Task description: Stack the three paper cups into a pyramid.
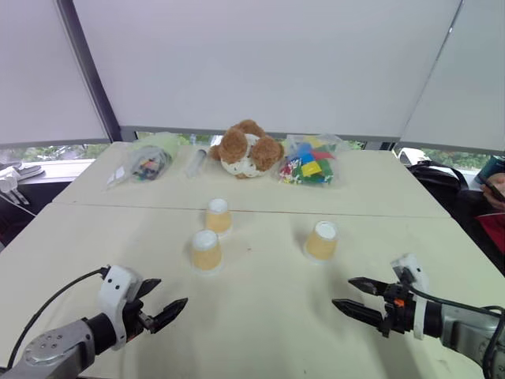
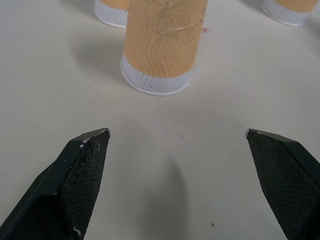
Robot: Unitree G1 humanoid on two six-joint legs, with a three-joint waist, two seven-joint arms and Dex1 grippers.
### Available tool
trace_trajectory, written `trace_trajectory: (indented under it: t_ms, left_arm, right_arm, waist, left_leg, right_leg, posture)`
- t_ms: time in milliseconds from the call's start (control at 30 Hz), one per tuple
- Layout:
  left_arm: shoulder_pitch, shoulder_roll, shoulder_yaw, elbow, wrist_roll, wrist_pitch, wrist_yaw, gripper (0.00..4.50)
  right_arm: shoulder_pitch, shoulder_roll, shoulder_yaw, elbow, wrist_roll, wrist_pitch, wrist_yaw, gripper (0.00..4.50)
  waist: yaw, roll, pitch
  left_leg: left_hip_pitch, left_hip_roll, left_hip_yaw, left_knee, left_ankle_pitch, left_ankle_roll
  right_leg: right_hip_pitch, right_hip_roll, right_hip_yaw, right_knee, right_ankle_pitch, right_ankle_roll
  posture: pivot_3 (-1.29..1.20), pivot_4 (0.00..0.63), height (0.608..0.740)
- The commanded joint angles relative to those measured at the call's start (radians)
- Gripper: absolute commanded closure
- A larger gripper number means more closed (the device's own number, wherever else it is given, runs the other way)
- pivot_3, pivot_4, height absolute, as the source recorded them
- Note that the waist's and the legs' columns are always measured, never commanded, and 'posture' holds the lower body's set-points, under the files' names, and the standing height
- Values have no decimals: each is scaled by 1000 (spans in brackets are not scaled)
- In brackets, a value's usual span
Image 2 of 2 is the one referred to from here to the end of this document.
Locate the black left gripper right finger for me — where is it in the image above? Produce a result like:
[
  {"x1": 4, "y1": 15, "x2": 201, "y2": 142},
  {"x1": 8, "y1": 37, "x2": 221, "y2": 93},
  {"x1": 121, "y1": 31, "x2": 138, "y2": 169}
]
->
[{"x1": 245, "y1": 128, "x2": 320, "y2": 240}]

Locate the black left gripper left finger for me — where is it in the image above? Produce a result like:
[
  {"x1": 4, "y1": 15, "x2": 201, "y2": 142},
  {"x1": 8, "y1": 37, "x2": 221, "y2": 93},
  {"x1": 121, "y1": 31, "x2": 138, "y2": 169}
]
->
[{"x1": 0, "y1": 128, "x2": 112, "y2": 240}]

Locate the tan ribbed paper cup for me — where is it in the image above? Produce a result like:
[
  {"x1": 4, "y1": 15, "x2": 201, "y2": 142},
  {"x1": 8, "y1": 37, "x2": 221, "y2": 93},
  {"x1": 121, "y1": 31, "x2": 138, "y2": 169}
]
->
[
  {"x1": 120, "y1": 0, "x2": 209, "y2": 97},
  {"x1": 260, "y1": 0, "x2": 320, "y2": 27},
  {"x1": 94, "y1": 0, "x2": 131, "y2": 29}
]

